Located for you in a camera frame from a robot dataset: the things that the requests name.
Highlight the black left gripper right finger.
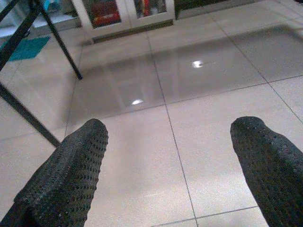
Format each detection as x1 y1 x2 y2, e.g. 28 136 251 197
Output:
230 115 303 227

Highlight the white glass-door cabinet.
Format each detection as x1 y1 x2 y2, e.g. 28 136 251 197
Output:
71 0 176 44

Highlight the teal floor mat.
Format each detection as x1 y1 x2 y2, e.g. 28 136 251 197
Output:
0 35 51 62

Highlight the red and dark package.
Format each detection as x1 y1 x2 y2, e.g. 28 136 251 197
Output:
134 0 167 18

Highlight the white low shelf unit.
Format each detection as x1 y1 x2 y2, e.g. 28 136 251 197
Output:
0 0 82 37

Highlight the black metal table frame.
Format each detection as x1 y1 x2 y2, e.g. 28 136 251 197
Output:
0 0 83 148

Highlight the red box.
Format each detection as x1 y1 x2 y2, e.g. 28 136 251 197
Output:
91 1 122 27

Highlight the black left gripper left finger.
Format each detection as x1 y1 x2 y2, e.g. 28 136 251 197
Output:
0 118 109 227

